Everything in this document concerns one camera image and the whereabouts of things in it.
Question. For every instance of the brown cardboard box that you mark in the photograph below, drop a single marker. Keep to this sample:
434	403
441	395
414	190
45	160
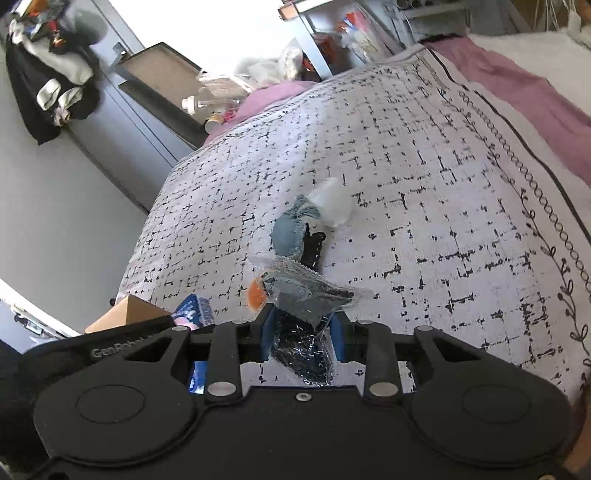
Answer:
130	310

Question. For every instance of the crumpled clear plastic wrap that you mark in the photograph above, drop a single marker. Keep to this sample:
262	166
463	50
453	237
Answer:
334	202

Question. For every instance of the brown board black frame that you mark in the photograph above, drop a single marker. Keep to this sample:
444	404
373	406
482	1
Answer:
159	78

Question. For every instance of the blue white snack packet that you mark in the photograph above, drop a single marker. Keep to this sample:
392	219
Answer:
195	313

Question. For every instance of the clear plastic bottle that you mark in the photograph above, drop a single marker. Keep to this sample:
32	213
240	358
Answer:
213	99

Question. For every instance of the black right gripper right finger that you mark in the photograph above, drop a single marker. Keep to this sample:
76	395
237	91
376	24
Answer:
372	345

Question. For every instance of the bagged blue orange plush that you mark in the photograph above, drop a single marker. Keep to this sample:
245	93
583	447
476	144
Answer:
305	302

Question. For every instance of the pink bed sheet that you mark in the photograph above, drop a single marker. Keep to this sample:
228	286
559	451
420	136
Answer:
517	87

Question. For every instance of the cluttered grey shelf rack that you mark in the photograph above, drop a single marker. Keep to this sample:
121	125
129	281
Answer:
335	35

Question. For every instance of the white black patterned blanket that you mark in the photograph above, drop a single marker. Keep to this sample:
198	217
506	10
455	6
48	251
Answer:
463	217

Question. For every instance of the grey wardrobe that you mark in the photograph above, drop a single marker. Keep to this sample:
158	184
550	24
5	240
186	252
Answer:
134	149

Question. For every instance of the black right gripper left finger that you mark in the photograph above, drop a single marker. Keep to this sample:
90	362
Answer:
233	344

